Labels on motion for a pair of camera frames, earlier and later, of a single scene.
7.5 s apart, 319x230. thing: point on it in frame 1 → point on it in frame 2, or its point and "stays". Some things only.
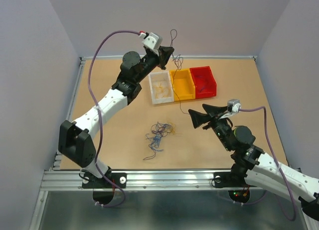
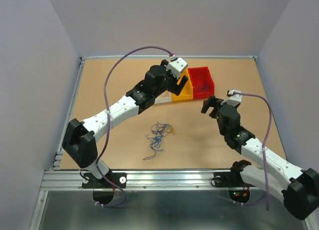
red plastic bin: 206,85 stays
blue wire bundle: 159,130 stays
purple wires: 203,86 → 203,88
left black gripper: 164,54 → 172,88
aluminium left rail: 56,165 stays
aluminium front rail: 71,180 stays
